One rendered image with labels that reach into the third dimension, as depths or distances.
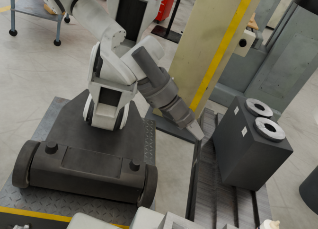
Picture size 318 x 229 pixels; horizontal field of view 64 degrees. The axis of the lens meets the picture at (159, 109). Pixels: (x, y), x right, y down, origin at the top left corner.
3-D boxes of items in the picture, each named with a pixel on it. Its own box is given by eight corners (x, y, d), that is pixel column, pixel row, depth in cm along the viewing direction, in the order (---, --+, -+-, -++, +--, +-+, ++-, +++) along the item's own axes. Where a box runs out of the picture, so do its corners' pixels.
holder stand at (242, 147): (222, 183, 76) (257, 136, 65) (211, 135, 94) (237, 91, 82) (257, 192, 78) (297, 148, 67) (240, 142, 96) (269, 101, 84)
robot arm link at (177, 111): (159, 123, 75) (135, 93, 70) (181, 101, 77) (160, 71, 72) (179, 135, 64) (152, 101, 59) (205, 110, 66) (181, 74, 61)
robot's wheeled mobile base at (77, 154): (65, 101, 158) (71, 54, 139) (145, 121, 168) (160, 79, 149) (21, 189, 106) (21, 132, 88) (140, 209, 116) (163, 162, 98)
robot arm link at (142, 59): (137, 94, 69) (111, 61, 64) (165, 69, 71) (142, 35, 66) (154, 101, 59) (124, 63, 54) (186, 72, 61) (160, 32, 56)
